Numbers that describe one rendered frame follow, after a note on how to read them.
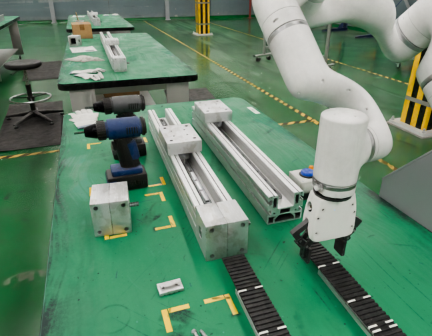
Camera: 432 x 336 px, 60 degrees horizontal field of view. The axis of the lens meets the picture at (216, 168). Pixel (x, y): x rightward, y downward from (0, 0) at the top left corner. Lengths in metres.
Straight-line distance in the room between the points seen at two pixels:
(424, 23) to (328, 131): 0.59
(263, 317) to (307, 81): 0.44
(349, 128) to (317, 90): 0.12
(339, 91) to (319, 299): 0.41
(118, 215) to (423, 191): 0.77
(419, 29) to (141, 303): 0.99
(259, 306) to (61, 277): 0.43
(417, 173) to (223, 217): 0.52
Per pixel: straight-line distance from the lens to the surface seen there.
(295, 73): 0.76
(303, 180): 1.09
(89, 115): 1.83
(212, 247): 0.85
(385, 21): 1.13
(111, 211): 0.94
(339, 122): 0.68
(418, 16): 1.21
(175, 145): 1.16
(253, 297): 0.75
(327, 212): 0.77
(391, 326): 0.76
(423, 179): 1.08
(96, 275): 0.88
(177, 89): 2.71
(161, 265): 0.87
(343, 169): 0.72
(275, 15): 0.82
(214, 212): 0.86
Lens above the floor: 1.35
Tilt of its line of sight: 27 degrees down
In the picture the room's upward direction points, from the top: straight up
